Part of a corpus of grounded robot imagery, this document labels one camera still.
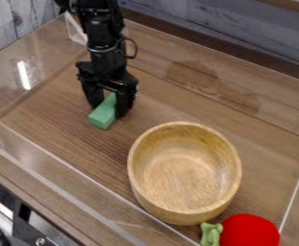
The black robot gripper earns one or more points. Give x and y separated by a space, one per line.
105 72

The green rectangular block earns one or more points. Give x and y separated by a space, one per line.
104 116

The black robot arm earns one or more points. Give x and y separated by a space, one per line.
102 23

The brown wooden bowl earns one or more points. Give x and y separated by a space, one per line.
185 172

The small green toy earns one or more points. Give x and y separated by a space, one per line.
212 232

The red round plush toy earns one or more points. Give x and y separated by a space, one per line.
249 230

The clear acrylic corner bracket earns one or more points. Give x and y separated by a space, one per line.
75 30

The clear acrylic enclosure wall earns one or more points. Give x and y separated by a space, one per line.
85 209

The black metal table bracket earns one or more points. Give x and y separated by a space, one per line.
23 230

